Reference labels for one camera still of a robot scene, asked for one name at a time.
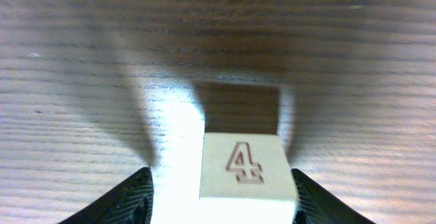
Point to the white block with oval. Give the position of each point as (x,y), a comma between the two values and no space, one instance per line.
(245,166)

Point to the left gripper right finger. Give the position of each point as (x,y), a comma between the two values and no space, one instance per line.
(318,206)

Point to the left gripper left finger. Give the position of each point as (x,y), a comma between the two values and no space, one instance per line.
(130,202)

